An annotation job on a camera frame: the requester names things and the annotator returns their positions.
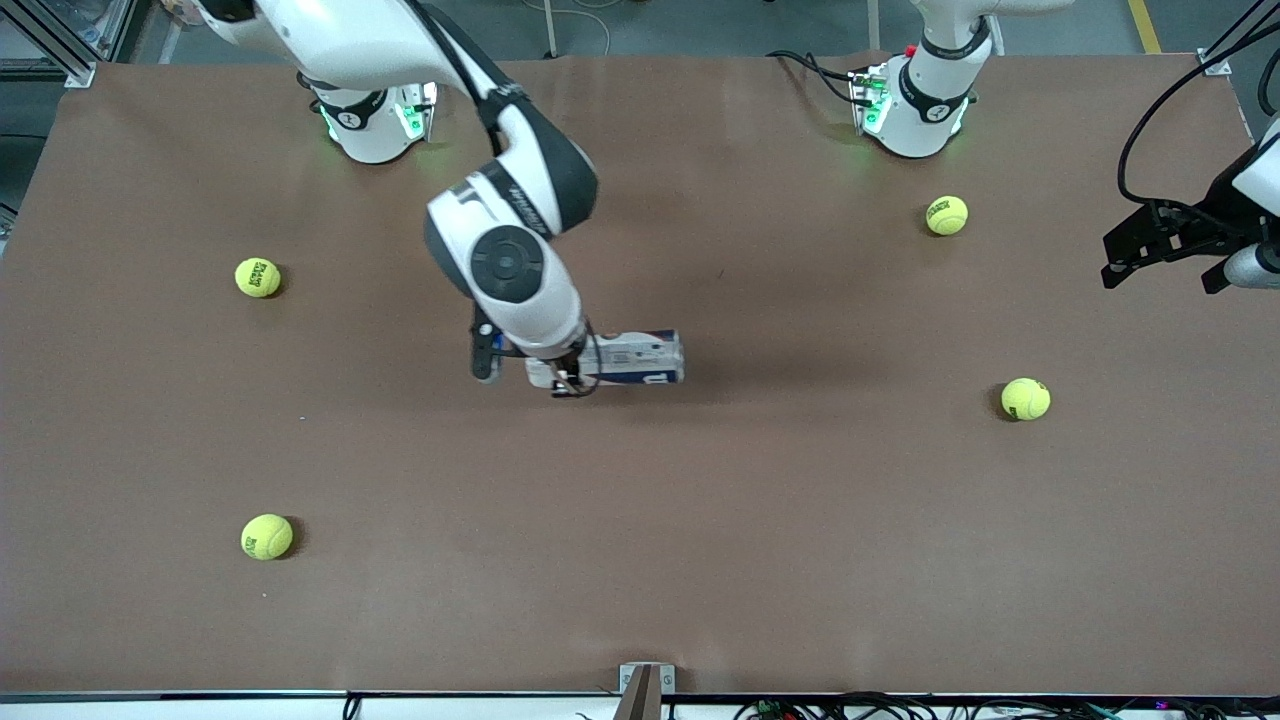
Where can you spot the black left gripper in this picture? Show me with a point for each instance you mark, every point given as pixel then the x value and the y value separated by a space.
pixel 1192 229

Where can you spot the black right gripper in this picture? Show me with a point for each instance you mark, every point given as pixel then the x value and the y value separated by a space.
pixel 566 381

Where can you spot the clear tennis ball can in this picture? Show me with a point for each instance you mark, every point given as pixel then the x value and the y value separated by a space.
pixel 640 358

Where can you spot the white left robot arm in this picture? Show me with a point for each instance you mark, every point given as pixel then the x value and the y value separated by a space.
pixel 925 120

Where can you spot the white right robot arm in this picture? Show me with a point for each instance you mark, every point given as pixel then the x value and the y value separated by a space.
pixel 520 300

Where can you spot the yellow tennis ball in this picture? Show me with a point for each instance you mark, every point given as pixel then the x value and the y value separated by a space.
pixel 257 278
pixel 946 216
pixel 267 537
pixel 1025 399

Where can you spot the brown table cover mat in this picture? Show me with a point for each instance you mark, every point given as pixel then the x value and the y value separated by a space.
pixel 640 500

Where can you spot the grey metal leg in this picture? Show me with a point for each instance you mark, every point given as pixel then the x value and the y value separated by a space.
pixel 550 30
pixel 873 25

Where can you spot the aluminium frame post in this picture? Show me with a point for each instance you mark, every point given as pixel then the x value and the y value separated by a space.
pixel 1215 63
pixel 80 75

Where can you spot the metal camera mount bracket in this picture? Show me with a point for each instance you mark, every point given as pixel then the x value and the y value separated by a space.
pixel 645 695

